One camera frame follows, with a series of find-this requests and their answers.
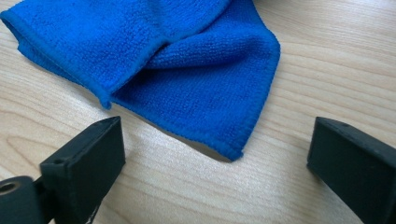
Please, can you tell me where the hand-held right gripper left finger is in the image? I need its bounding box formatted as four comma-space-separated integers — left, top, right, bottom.
39, 116, 126, 224

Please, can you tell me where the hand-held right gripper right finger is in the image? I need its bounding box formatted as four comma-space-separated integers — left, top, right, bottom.
306, 116, 396, 224

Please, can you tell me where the blue microfibre cloth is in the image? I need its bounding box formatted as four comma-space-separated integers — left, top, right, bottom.
0, 0, 281, 162

